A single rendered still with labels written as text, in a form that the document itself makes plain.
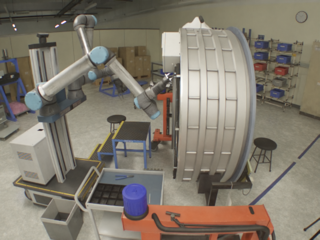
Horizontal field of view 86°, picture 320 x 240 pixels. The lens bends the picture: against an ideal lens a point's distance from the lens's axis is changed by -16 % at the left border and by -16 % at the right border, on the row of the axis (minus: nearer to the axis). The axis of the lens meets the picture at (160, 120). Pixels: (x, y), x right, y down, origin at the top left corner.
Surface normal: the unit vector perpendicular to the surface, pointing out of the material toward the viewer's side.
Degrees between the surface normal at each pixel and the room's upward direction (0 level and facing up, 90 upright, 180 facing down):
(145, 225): 90
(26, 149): 90
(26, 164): 90
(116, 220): 0
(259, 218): 0
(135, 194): 0
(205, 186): 90
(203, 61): 46
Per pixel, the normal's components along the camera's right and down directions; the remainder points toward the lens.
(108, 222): 0.00, -0.92
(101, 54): 0.21, 0.32
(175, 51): -0.04, -0.42
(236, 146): -0.07, 0.44
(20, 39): 0.58, 0.32
